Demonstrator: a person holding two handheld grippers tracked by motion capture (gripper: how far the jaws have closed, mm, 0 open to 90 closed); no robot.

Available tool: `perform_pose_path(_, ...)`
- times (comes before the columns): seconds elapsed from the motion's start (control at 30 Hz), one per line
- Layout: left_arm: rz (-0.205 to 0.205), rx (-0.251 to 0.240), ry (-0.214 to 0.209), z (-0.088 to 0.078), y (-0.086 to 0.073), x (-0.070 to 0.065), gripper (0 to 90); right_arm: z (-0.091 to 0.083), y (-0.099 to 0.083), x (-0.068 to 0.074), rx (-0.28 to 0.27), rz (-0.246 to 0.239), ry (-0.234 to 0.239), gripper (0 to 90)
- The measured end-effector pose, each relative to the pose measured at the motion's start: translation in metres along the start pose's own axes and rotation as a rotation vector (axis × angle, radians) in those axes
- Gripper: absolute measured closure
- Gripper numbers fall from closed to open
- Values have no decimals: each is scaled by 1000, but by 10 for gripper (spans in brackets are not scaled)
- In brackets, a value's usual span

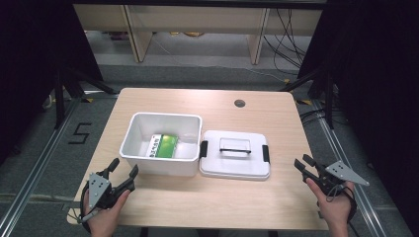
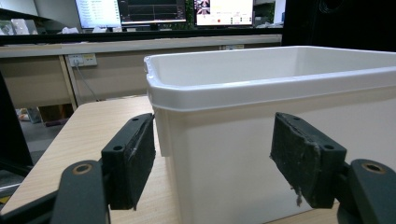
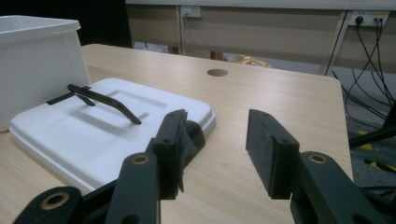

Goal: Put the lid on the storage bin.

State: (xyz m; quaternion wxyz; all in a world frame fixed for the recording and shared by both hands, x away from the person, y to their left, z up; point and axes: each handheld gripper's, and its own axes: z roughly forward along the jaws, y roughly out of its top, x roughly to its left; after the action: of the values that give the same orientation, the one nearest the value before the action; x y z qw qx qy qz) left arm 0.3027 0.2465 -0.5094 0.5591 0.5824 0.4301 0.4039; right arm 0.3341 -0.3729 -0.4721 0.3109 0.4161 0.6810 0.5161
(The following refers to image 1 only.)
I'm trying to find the black hanging cables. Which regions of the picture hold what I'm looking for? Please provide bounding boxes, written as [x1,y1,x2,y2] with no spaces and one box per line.
[262,8,313,76]

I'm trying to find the metal floor rail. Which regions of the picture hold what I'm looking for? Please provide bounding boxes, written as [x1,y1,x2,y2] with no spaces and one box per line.
[310,98,387,237]
[0,97,84,233]

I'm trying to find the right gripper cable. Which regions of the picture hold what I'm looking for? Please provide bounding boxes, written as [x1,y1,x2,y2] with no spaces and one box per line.
[325,184,360,224]

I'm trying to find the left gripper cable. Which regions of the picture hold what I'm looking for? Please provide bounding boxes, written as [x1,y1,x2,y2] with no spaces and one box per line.
[76,181,101,233]

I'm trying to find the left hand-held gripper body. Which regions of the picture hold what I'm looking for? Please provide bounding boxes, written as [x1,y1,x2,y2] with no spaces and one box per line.
[86,170,122,211]

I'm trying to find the green and white carton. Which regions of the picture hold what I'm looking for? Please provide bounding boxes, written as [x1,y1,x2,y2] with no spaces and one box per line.
[145,132,180,160]

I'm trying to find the black curtain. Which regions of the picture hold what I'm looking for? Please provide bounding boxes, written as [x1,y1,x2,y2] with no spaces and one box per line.
[296,0,419,236]
[0,0,104,167]

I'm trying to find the person's right hand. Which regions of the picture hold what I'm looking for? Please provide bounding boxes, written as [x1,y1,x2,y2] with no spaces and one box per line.
[305,177,356,229]

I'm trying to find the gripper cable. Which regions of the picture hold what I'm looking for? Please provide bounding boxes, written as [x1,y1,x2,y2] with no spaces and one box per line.
[76,181,101,233]
[325,184,360,224]

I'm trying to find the white plastic storage box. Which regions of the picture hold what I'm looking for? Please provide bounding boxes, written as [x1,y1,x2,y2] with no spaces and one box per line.
[119,112,204,178]

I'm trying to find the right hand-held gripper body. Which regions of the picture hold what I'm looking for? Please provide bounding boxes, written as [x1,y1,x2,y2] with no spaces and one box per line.
[306,160,371,198]

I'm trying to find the person's left hand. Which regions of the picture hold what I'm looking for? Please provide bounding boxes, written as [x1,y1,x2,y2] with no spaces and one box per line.
[82,189,131,237]

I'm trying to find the black metal stand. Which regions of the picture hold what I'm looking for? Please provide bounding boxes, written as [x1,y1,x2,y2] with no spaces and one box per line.
[279,64,338,130]
[53,64,121,130]

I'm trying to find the white floor cable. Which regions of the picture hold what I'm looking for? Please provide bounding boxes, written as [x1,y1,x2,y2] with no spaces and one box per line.
[242,65,289,84]

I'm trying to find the white box lid with handle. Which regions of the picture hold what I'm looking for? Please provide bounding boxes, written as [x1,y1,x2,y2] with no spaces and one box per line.
[198,129,272,182]

